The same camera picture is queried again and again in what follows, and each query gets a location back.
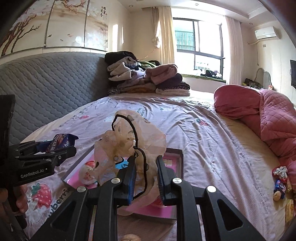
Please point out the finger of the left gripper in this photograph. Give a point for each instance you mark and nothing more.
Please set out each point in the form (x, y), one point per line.
(29, 148)
(55, 158)

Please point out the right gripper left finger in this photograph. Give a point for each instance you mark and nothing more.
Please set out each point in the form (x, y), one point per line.
(91, 212)

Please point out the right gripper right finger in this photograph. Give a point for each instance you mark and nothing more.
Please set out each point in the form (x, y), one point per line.
(202, 213)

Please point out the blue snack packet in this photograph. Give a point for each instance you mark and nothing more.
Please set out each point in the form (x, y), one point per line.
(60, 141)

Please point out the walnut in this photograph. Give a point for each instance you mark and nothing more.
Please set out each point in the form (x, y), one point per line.
(131, 237)

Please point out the beige plush toy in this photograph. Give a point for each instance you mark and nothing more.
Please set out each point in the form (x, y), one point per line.
(131, 134)

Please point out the person's left hand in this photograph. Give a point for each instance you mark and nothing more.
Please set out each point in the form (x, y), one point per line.
(22, 201)

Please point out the pink blue picture book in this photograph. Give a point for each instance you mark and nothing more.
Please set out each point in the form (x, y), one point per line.
(159, 208)

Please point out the grey quilted headboard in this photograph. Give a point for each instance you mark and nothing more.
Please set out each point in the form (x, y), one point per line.
(49, 86)

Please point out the pink strawberry bed sheet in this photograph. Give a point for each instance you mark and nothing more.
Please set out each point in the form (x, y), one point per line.
(217, 151)

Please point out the small toys at bed edge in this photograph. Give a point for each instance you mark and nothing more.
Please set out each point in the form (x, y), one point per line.
(280, 185)

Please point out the dark shallow cardboard box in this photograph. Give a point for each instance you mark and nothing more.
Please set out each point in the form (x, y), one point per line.
(175, 162)

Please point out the pile of folded clothes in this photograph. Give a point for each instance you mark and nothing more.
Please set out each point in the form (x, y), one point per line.
(127, 74)

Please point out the red quilted duvet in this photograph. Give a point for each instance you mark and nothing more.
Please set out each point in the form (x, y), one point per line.
(271, 115)

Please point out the white chair back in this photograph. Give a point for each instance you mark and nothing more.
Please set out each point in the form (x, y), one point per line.
(263, 78)

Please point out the beige curtain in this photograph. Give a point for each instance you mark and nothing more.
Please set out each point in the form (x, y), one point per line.
(162, 21)

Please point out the white air conditioner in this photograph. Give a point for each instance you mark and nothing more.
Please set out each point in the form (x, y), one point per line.
(266, 33)

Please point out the blossom painted wall panels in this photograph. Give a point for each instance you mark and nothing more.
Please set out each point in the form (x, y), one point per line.
(74, 23)

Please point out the wall mounted black television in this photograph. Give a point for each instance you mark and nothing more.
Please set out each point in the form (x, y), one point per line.
(293, 73)

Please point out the window with dark frame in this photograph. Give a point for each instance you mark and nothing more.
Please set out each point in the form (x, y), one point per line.
(199, 45)

